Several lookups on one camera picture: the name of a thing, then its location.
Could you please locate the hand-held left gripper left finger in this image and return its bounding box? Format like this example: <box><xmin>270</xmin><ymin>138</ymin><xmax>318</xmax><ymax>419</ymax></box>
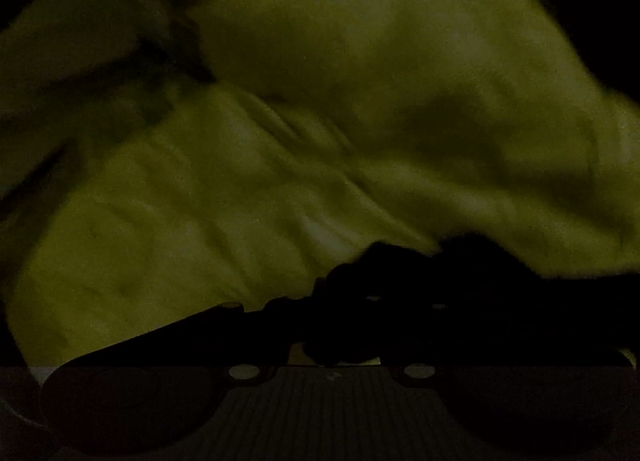
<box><xmin>70</xmin><ymin>295</ymin><xmax>315</xmax><ymax>368</ymax></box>

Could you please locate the dark cloth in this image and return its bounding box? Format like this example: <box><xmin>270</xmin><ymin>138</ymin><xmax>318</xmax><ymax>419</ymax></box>
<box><xmin>305</xmin><ymin>233</ymin><xmax>640</xmax><ymax>366</ymax></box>

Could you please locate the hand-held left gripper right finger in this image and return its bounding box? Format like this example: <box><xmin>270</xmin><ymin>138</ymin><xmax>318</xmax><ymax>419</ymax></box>
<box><xmin>350</xmin><ymin>291</ymin><xmax>635</xmax><ymax>368</ymax></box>

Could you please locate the light crumpled cloth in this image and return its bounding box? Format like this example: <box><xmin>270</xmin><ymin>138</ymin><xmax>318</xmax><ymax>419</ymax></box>
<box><xmin>0</xmin><ymin>0</ymin><xmax>640</xmax><ymax>367</ymax></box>

